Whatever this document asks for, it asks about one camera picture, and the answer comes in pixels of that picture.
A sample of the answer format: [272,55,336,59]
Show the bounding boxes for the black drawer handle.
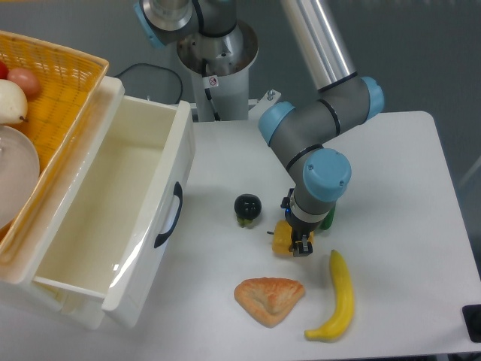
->
[153,182,183,249]

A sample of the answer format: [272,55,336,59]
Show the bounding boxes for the red toy fruit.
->
[0,61,9,80]

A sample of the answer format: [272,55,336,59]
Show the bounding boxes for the orange toy pastry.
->
[234,278,305,328]

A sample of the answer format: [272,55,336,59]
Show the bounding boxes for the yellow woven basket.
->
[1,31,109,263]

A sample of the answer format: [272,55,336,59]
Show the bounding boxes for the yellow toy pepper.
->
[271,220,314,256]

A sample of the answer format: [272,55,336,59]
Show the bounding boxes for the black cable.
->
[113,62,183,105]

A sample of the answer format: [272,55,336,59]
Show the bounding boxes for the dark purple toy mangosteen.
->
[234,193,262,227]

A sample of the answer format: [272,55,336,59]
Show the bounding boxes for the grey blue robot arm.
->
[135,1,384,257]

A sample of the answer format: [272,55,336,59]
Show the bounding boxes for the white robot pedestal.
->
[177,20,259,122]

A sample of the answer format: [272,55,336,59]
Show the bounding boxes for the pink toy fruit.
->
[7,68,41,97]

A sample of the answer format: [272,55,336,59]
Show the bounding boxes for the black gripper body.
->
[280,188,322,242]

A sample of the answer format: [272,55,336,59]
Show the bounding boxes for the green toy pepper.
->
[319,204,337,230]

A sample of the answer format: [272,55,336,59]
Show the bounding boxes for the white plastic drawer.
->
[35,96,195,328]

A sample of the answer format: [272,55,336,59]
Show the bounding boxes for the yellow toy banana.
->
[304,250,355,342]

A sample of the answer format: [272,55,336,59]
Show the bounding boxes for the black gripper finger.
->
[289,235,313,257]

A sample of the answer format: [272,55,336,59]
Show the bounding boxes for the white round plate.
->
[1,126,40,228]

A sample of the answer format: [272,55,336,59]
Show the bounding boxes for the white toy pear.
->
[0,79,28,125]

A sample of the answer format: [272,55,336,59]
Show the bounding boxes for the black device at edge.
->
[462,304,481,343]

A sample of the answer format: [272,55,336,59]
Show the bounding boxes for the white drawer cabinet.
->
[1,77,125,329]

